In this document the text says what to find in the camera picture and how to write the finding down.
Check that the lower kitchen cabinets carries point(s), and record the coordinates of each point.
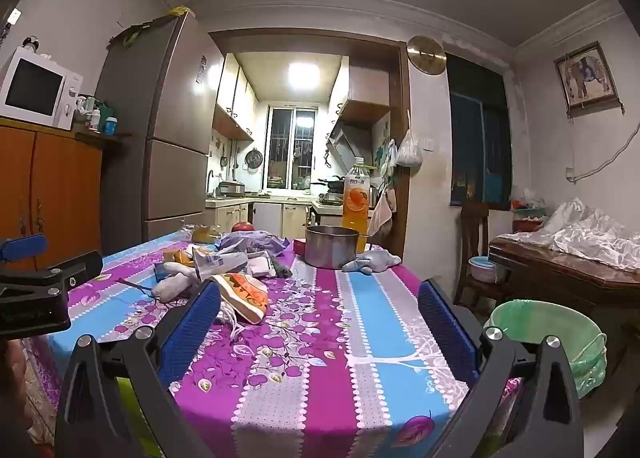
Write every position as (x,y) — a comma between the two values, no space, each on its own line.
(265,220)

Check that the upper kitchen cabinets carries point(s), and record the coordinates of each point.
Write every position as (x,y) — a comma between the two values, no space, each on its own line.
(235,98)

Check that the dark wooden side table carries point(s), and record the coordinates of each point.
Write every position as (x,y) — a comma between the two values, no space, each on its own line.
(540,273)

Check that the pink basin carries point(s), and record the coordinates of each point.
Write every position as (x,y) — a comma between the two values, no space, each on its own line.
(481,269)

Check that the grey glove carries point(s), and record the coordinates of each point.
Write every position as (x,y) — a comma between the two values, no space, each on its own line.
(372,260)

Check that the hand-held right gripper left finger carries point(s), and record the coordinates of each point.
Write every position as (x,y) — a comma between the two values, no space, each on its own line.
(192,333)

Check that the yellow green cloth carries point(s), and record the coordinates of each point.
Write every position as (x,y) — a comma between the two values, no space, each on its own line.
(145,28)

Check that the bin with green bag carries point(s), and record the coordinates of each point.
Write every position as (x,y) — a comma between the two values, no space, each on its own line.
(575,338)

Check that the dark room window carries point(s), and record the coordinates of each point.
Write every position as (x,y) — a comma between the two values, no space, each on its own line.
(477,138)

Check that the black wok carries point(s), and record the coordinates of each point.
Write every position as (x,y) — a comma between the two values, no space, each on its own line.
(330,184)

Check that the brown bread bag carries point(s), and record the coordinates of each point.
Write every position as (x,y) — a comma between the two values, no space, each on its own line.
(205,234)

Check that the grey refrigerator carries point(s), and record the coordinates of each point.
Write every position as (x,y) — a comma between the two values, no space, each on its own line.
(165,138)

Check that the purple floral tablecloth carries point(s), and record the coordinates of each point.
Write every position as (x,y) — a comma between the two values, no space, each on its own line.
(310,353)

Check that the white paper tissue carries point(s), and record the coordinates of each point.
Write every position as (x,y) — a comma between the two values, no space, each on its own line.
(260,267)

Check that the hanging beige towel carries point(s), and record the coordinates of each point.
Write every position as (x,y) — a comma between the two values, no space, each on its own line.
(382,213)

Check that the person's left forearm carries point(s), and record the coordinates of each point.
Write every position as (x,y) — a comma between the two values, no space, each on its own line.
(10,368)

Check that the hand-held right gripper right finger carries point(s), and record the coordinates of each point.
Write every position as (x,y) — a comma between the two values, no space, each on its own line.
(447,333)

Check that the range hood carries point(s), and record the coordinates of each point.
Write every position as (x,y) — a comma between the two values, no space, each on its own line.
(350,138)

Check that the kitchen cabinets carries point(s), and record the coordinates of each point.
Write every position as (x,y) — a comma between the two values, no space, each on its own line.
(235,98)
(265,220)

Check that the white microwave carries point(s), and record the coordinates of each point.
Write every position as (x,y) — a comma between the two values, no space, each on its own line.
(37,88)

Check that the square ceiling light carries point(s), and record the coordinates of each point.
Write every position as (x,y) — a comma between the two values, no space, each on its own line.
(303,75)

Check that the framed elephant picture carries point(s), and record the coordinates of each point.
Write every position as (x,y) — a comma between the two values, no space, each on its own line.
(586,75)

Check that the orange juice bottle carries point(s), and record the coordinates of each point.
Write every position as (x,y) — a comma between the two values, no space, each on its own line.
(356,203)

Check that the dark wooden chair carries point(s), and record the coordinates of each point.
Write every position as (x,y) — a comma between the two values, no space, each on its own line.
(475,233)

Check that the red apple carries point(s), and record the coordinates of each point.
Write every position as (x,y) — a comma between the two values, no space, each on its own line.
(242,227)

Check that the orange wooden cabinet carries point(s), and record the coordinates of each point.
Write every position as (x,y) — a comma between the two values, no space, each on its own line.
(50,188)

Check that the kitchen window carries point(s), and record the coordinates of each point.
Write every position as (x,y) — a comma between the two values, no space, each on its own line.
(291,148)

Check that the white spray bottle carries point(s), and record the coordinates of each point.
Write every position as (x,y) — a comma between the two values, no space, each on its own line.
(81,113)

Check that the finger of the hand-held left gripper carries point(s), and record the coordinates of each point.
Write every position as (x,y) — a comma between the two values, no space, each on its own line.
(22,247)
(60,272)

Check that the purple plastic bag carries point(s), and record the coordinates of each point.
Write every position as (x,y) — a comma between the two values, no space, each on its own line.
(255,243)

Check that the pink box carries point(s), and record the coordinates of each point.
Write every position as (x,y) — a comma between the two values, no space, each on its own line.
(299,246)

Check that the metal pot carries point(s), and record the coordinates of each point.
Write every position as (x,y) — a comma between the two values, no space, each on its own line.
(331,245)

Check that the crumpled white plastic sheet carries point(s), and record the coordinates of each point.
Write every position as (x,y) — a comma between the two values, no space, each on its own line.
(590,238)

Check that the round wall clock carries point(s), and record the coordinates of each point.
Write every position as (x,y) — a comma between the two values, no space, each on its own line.
(426,55)

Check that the hanging white plastic bag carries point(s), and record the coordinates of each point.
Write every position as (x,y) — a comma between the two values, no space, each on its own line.
(409,148)

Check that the grey cloth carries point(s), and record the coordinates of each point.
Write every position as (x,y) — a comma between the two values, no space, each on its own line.
(172,283)

